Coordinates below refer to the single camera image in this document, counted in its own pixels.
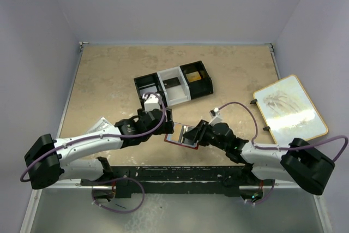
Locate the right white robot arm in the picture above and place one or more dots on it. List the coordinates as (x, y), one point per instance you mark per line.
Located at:
(309, 168)

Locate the white card in tray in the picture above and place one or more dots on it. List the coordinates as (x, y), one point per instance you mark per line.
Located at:
(145, 90)

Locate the black white three-compartment tray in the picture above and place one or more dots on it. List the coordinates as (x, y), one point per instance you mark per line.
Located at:
(178, 94)

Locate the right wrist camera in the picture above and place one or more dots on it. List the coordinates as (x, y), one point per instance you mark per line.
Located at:
(216, 116)

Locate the red leather card holder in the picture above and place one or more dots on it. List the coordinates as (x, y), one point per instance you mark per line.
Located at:
(185, 142)

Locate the small printed plastic packet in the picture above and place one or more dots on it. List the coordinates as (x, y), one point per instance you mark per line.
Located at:
(102, 125)

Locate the black card in tray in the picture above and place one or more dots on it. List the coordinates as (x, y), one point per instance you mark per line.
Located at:
(171, 82)

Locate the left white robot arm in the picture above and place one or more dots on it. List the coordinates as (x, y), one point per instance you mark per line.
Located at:
(50, 160)

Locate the wooden framed whiteboard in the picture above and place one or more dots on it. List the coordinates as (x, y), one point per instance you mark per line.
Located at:
(288, 111)

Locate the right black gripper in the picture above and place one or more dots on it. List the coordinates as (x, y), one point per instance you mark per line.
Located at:
(198, 133)

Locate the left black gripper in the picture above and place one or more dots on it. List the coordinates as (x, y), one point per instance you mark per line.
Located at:
(167, 126)

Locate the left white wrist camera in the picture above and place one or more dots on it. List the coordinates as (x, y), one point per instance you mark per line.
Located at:
(151, 101)

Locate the aluminium frame rail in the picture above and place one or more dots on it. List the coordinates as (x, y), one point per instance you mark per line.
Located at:
(58, 209)

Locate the gold card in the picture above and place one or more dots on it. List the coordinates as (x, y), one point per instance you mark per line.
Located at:
(177, 134)
(194, 76)

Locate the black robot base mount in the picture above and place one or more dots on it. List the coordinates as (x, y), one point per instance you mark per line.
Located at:
(231, 181)

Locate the gold card in tray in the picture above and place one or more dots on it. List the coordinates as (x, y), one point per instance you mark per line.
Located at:
(194, 76)

